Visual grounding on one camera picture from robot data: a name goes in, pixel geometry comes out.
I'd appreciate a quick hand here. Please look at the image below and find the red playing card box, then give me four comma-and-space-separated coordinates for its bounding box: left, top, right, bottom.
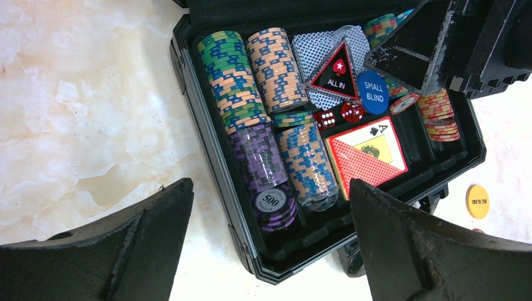
325, 125, 408, 199

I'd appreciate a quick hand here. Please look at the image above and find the red white chip in case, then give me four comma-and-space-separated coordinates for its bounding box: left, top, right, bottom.
390, 92, 420, 115

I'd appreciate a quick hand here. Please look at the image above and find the blue round button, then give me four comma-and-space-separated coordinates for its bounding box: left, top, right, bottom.
357, 70, 390, 115

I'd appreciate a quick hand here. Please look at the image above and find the blue backed card deck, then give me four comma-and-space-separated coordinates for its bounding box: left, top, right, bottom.
291, 25, 371, 111

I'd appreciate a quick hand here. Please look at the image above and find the purple chip row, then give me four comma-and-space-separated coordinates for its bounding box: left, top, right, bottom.
229, 124, 297, 232

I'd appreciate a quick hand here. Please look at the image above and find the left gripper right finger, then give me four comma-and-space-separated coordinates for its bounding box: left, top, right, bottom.
350, 179, 531, 300

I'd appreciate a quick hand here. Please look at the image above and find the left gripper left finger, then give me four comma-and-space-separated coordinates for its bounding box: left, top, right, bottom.
1, 178, 194, 300

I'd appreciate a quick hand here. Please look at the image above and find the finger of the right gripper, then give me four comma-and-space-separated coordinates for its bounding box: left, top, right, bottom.
364, 1, 457, 95

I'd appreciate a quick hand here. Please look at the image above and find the yellow round button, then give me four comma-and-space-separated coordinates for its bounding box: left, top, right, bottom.
465, 184, 490, 219

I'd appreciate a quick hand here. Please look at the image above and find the green blue chip row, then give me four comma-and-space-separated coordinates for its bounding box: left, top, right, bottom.
197, 30, 271, 134

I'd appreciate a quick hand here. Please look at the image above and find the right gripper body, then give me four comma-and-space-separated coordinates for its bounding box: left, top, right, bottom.
449, 1, 531, 99

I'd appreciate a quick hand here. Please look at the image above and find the green multicolour chip row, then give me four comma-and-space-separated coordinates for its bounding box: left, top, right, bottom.
362, 13, 408, 99

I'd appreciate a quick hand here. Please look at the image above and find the orange red chip row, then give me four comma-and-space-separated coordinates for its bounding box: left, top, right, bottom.
409, 88, 460, 142

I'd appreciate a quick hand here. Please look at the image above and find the red black triangle marker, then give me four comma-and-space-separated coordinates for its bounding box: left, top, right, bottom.
305, 38, 360, 102

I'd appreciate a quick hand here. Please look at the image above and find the black poker set case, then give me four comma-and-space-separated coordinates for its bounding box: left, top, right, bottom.
170, 1, 486, 284

